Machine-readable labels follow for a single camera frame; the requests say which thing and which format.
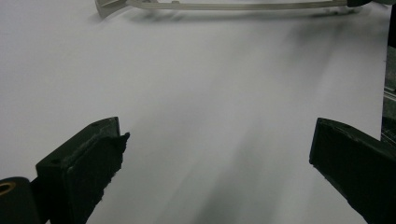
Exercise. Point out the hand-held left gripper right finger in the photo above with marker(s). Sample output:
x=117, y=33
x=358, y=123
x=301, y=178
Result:
x=351, y=161

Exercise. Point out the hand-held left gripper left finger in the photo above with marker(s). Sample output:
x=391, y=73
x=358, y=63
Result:
x=77, y=174

